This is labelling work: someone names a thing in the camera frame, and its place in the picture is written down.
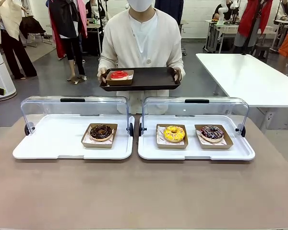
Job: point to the red glazed donut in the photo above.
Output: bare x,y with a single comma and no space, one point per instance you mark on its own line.
115,76
118,82

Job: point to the white printed paper liner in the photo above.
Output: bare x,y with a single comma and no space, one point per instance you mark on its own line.
160,139
201,140
88,139
130,77

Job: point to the dark brown serving tray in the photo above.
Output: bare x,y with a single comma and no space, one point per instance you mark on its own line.
151,77

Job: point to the person's right forearm cream sleeve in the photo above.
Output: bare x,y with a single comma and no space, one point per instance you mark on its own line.
106,58

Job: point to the person's left forearm cream sleeve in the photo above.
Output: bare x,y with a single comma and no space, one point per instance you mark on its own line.
176,58

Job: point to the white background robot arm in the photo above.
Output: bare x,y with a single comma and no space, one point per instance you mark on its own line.
222,9

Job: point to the chocolate donut with nut bits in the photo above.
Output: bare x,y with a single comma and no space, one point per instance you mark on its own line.
96,135

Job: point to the chocolate donut in paper tray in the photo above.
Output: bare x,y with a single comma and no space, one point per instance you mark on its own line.
98,145

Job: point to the person torso cream cardigan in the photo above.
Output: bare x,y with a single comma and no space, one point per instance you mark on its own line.
124,36

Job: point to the yellow sprinkled donut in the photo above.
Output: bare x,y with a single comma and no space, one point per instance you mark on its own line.
169,135

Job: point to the yellow glazed donut in tray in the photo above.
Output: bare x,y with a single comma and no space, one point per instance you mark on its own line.
171,145

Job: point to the purple glazed sprinkled donut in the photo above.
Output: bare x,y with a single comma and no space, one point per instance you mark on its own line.
206,135

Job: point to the dark sprinkled donut in tray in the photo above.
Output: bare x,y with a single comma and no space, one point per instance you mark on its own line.
216,146

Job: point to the person's right hand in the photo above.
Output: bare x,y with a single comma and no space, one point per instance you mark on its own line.
102,73

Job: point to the person's left hand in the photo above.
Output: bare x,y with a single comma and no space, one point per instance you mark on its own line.
178,73

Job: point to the white cylindrical appliance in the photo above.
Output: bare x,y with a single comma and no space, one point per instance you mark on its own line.
0,69

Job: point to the black lid hinge knob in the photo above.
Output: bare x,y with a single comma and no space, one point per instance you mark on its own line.
140,129
27,129
243,131
131,129

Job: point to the clear plastic case lid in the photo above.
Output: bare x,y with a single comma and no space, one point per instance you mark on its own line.
50,106
220,107

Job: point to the mannequin cream jacket black trousers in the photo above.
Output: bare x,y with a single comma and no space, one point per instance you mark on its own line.
9,24

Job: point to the black garment on chair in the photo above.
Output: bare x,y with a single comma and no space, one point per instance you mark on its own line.
31,26

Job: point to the white display case tray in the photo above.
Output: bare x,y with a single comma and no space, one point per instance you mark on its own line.
194,153
52,139

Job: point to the mannequin black red pink clothes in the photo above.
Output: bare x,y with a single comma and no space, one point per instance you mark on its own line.
67,24

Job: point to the white face mask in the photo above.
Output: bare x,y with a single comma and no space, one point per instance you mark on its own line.
141,4

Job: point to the navy hanging garment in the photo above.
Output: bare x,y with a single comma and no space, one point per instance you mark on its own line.
170,9

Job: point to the grey background desk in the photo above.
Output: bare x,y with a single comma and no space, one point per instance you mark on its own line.
220,30

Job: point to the white rectangular table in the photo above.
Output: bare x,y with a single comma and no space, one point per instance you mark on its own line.
249,76

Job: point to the mannequin with red garment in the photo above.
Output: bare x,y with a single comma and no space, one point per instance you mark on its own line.
252,16

